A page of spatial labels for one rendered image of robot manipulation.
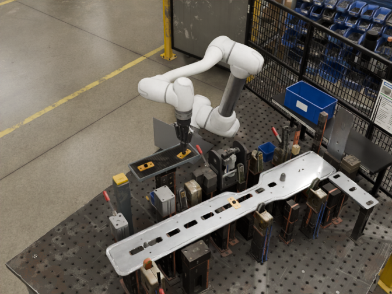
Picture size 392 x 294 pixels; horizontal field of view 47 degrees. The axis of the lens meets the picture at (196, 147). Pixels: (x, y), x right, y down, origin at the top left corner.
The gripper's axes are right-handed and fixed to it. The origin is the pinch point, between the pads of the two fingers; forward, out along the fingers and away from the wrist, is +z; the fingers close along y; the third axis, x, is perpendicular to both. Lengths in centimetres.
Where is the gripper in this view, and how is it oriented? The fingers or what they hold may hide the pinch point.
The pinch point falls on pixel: (184, 146)
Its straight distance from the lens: 240.0
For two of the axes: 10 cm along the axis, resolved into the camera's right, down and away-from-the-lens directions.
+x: 6.3, -4.9, 6.0
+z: -0.1, 7.6, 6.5
